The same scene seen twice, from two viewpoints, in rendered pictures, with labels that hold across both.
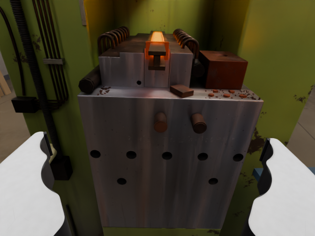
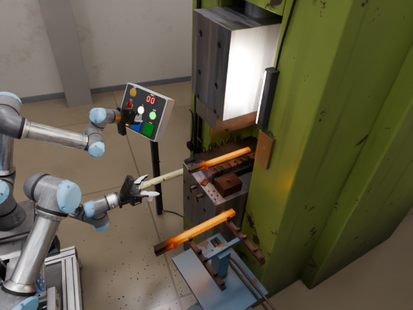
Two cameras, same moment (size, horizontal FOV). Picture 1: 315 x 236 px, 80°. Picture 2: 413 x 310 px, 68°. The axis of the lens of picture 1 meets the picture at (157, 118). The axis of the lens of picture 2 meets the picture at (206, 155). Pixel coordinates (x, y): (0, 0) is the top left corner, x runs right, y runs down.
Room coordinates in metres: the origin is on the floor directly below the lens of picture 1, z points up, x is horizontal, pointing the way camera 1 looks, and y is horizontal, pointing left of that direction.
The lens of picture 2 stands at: (-0.25, -1.08, 2.13)
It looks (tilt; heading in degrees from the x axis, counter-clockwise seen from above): 40 degrees down; 58
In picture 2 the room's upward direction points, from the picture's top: 3 degrees clockwise
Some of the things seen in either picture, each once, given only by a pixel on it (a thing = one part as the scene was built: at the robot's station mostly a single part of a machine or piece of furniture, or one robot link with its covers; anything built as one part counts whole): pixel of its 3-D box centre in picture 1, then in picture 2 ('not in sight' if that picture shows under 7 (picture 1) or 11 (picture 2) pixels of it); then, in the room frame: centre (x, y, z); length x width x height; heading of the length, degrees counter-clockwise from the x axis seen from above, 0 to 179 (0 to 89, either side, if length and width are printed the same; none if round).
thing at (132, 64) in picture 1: (149, 51); (233, 156); (0.62, 0.03, 0.96); 0.42 x 0.20 x 0.09; 1
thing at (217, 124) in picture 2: not in sight; (239, 104); (0.62, 0.03, 1.32); 0.42 x 0.20 x 0.10; 1
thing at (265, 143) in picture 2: not in sight; (264, 149); (0.55, -0.28, 1.27); 0.09 x 0.02 x 0.17; 91
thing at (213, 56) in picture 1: (218, 68); (228, 185); (0.47, -0.15, 0.95); 0.12 x 0.09 x 0.07; 1
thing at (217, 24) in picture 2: not in sight; (251, 61); (0.62, -0.01, 1.56); 0.42 x 0.39 x 0.40; 1
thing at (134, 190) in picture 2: not in sight; (128, 196); (-0.03, 0.00, 0.97); 0.12 x 0.08 x 0.09; 1
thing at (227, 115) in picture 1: (162, 122); (235, 192); (0.63, -0.02, 0.69); 0.56 x 0.38 x 0.45; 1
